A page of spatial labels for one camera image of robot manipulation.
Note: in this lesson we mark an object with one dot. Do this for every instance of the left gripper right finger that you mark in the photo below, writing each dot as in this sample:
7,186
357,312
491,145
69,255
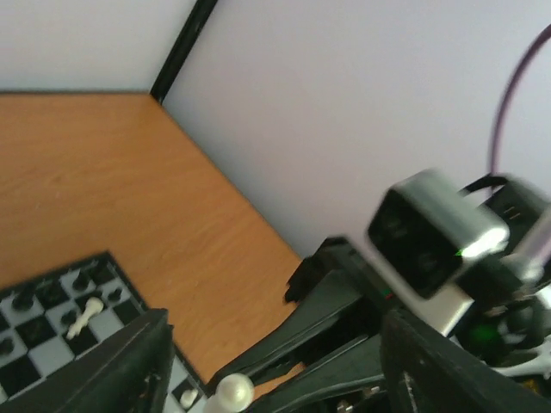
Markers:
426,372

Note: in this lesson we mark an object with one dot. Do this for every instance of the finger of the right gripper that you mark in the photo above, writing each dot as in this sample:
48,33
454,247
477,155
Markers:
351,368
335,301

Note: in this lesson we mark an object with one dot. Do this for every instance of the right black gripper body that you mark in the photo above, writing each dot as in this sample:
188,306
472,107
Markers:
350,344

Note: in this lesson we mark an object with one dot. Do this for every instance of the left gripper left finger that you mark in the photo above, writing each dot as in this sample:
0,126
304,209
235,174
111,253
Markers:
129,372

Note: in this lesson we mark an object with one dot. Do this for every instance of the white chess pawn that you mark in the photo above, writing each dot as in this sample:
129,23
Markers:
188,398
233,394

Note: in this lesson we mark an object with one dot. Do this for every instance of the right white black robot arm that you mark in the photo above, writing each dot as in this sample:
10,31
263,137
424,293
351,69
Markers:
452,314

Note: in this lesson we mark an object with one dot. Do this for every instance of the white chess king lying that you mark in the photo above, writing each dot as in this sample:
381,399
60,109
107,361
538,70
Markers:
93,307

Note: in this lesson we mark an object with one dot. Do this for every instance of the black magnetic chess board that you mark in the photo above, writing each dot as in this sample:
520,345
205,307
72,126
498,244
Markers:
35,317

